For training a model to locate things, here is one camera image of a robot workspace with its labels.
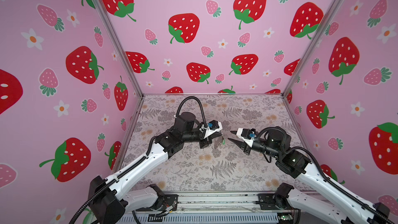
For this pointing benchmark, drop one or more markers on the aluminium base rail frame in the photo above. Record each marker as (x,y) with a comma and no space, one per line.
(227,207)

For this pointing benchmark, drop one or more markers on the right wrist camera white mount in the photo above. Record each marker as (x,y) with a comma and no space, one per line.
(247,134)

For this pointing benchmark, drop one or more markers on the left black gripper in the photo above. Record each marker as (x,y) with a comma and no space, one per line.
(205,142)

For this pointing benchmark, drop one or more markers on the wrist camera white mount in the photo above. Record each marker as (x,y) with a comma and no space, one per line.
(247,134)
(213,128)

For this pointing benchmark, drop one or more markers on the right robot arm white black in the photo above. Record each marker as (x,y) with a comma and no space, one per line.
(342,206)

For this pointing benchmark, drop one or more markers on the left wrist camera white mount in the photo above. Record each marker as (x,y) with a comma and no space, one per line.
(213,128)

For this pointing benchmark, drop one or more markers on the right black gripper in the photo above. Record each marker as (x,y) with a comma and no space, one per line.
(242,144)

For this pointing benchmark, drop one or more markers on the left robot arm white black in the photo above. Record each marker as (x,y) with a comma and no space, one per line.
(110,198)

